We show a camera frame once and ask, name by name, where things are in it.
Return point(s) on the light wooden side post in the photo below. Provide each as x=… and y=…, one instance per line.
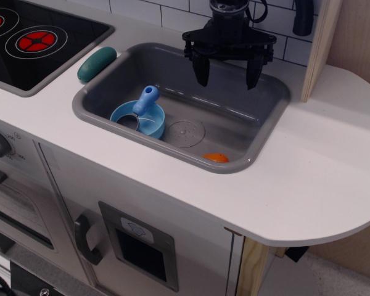
x=321, y=45

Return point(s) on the black toy faucet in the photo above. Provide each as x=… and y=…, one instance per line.
x=304, y=17

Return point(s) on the grey ice dispenser panel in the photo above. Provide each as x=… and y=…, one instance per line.
x=142, y=246

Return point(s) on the toy oven door window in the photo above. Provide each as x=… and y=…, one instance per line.
x=22, y=212

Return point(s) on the blue handled grey spoon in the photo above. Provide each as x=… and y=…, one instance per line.
x=148, y=96

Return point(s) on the teal green oblong toy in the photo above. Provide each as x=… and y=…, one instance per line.
x=96, y=63

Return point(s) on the grey plastic sink basin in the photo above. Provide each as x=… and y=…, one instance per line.
x=223, y=117

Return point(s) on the light blue bowl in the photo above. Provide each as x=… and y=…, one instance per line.
x=151, y=123

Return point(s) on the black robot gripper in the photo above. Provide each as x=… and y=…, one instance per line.
x=228, y=38

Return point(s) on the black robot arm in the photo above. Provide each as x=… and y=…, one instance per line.
x=235, y=9

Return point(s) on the black toy stovetop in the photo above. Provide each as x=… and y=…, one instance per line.
x=37, y=44

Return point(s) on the orange toy fruit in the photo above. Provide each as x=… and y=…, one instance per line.
x=216, y=157

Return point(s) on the dark grey cabinet handle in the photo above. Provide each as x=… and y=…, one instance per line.
x=81, y=227

